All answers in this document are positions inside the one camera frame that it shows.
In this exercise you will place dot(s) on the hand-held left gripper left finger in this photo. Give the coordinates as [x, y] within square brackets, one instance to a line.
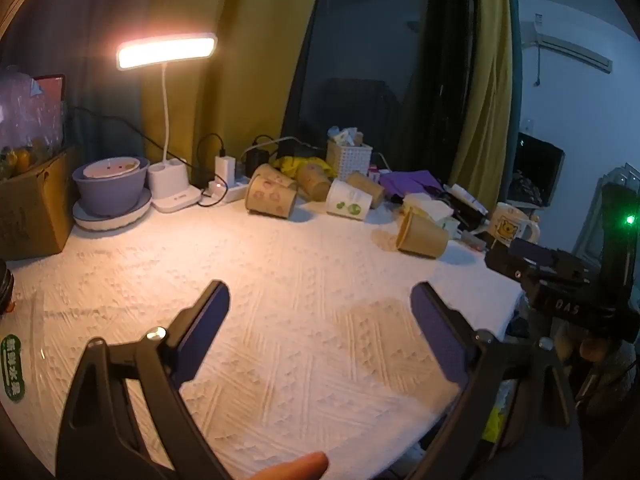
[207, 320]

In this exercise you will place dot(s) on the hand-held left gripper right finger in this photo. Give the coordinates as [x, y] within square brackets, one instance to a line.
[440, 330]

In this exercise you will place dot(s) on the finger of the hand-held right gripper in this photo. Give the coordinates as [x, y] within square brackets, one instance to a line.
[535, 260]

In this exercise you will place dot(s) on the plain brown paper cup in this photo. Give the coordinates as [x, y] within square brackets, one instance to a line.
[367, 187]
[422, 236]

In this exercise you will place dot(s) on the printed brown paper cup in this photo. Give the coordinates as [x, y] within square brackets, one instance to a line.
[270, 199]
[315, 181]
[272, 172]

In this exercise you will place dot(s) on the white paper cup green print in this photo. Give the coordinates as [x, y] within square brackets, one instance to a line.
[347, 202]

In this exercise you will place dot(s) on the person's left hand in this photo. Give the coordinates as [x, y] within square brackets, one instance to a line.
[290, 467]

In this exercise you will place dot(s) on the white bear mug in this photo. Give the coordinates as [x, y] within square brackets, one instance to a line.
[512, 227]

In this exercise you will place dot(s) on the white embossed table cover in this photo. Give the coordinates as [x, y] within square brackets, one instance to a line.
[280, 320]

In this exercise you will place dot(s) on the black monitor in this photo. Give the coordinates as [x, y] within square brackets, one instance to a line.
[536, 167]

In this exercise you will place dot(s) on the white tissue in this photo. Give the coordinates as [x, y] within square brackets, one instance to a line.
[430, 206]

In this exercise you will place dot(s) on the white power strip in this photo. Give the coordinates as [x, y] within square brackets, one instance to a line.
[230, 190]

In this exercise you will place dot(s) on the white plate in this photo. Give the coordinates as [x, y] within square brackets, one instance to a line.
[112, 217]

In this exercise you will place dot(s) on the purple cloth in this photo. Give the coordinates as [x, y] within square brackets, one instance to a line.
[410, 182]

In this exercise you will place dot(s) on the white charger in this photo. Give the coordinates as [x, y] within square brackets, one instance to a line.
[225, 166]

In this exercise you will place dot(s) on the purple bowl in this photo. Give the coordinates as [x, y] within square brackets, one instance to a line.
[110, 187]

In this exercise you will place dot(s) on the black charger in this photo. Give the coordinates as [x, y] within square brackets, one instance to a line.
[257, 156]

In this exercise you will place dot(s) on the yellow cloth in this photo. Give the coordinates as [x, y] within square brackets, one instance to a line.
[295, 164]

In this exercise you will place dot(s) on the small white dish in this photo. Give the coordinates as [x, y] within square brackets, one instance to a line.
[112, 167]

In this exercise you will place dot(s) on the white woven basket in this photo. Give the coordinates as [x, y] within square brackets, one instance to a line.
[349, 160]

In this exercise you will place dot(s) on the green sticker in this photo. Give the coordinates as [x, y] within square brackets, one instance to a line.
[11, 370]

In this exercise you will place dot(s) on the dark round container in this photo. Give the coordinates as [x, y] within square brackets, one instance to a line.
[5, 285]

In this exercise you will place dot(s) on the cardboard box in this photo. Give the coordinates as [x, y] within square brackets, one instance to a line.
[32, 210]

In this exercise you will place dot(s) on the white desk lamp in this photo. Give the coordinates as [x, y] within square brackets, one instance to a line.
[170, 110]

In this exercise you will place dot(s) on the small packets in basket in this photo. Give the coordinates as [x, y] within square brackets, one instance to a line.
[345, 136]

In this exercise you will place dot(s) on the white air conditioner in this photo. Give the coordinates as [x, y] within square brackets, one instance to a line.
[567, 42]

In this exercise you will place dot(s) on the yellow curtain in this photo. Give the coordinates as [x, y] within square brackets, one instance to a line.
[240, 60]

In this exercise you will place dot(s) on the clear plastic bag of fruit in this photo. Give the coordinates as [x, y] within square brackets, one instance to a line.
[25, 120]

